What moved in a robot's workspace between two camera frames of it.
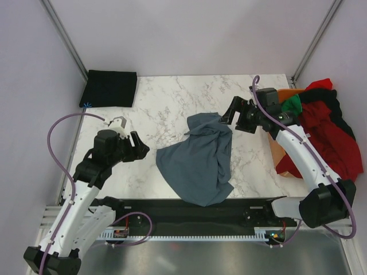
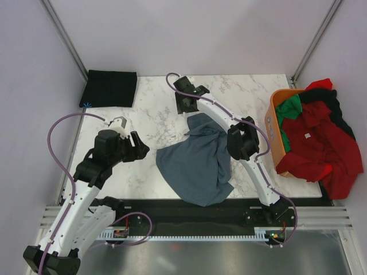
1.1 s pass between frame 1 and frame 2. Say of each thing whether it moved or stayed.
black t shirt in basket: stayed
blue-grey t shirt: stayed
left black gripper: stayed
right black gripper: moved
